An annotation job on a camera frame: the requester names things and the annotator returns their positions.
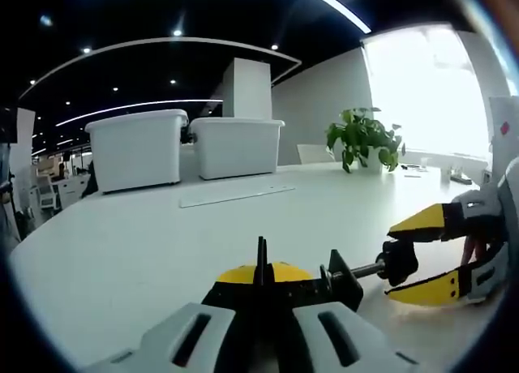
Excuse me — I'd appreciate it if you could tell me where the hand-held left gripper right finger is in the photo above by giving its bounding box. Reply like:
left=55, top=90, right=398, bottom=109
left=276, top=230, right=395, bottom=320
left=261, top=261, right=419, bottom=373

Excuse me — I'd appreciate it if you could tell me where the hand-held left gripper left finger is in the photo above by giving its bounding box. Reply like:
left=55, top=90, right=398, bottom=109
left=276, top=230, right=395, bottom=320
left=84, top=262, right=264, bottom=373

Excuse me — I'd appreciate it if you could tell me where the black case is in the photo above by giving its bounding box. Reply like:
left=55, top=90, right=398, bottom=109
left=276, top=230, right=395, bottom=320
left=254, top=235, right=419, bottom=314

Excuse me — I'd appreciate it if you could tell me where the white desk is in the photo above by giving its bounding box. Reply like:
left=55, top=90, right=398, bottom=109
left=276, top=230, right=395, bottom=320
left=7, top=161, right=519, bottom=373

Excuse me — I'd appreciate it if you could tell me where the person's right hand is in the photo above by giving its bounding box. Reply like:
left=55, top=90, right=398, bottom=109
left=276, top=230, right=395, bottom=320
left=461, top=233, right=490, bottom=265

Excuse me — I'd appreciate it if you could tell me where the whiteboard on stand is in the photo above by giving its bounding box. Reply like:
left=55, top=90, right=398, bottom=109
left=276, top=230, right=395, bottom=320
left=487, top=96, right=519, bottom=187

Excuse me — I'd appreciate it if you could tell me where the potted green plant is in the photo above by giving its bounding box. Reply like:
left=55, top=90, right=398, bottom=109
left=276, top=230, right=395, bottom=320
left=325, top=106, right=406, bottom=175

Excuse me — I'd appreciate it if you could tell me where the window with white blinds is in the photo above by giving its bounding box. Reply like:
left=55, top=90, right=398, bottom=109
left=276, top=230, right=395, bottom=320
left=360, top=24, right=490, bottom=159

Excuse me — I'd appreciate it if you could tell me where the long white flat strip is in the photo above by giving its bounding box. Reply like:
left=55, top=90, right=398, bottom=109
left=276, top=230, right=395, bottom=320
left=179, top=184, right=296, bottom=209

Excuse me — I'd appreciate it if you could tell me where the white plastic storage box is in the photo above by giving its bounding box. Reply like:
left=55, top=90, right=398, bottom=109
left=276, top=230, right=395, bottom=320
left=189, top=117, right=285, bottom=181
left=84, top=108, right=191, bottom=195

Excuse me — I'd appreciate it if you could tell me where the white office chair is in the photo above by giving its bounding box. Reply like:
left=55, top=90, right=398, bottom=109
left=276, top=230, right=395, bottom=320
left=30, top=173, right=62, bottom=212

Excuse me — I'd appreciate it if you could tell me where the white square column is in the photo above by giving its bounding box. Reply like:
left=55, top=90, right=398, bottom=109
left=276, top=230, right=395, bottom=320
left=221, top=57, right=272, bottom=120

